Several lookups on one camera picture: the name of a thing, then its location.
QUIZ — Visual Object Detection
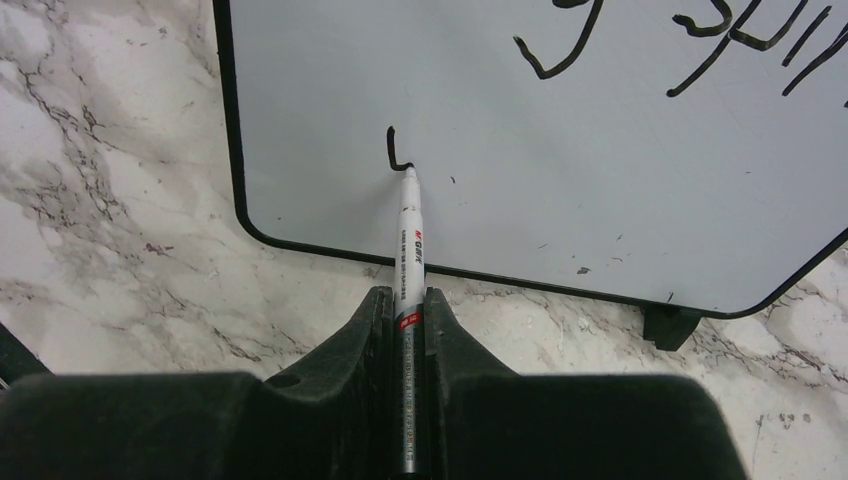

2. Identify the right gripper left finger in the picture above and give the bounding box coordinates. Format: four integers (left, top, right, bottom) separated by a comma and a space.
1, 287, 391, 479

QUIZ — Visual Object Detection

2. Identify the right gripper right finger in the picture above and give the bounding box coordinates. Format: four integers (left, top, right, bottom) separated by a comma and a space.
424, 288, 746, 479

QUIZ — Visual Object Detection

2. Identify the black white marker pen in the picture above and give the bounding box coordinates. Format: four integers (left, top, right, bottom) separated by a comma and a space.
389, 167, 430, 479

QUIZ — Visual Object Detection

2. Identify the black framed whiteboard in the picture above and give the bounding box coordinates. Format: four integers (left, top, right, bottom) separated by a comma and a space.
213, 1, 847, 319

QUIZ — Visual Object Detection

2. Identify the silver black whiteboard stand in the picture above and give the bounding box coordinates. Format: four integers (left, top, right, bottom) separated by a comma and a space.
642, 306, 702, 352

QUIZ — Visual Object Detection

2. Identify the black aluminium base frame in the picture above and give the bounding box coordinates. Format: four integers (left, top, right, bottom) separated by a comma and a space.
0, 324, 50, 390

